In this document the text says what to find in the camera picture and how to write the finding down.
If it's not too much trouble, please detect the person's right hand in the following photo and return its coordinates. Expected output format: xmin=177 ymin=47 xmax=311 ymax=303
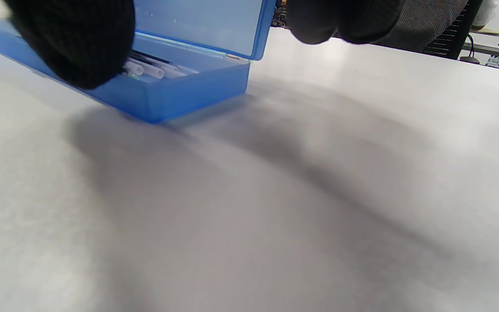
xmin=3 ymin=0 xmax=406 ymax=90

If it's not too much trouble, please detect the group of black pen refills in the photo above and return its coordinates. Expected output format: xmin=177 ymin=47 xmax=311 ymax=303
xmin=122 ymin=49 xmax=200 ymax=84

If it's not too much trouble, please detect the blue stationery box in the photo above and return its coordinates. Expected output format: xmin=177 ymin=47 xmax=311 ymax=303
xmin=0 ymin=0 xmax=276 ymax=124

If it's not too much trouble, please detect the black mesh office chair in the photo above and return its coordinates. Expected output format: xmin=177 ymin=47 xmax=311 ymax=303
xmin=373 ymin=0 xmax=485 ymax=60

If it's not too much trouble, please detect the white background desk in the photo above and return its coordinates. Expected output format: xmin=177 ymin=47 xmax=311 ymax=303
xmin=460 ymin=27 xmax=499 ymax=73

